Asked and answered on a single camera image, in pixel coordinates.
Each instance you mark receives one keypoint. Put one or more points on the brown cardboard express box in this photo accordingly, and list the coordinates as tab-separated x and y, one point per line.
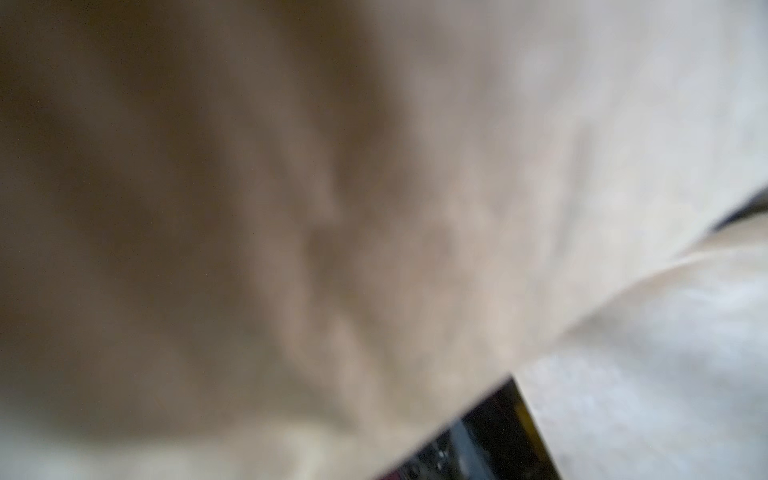
294	239

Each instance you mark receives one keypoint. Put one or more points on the dark item inside box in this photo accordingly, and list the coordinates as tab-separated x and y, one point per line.
498	439

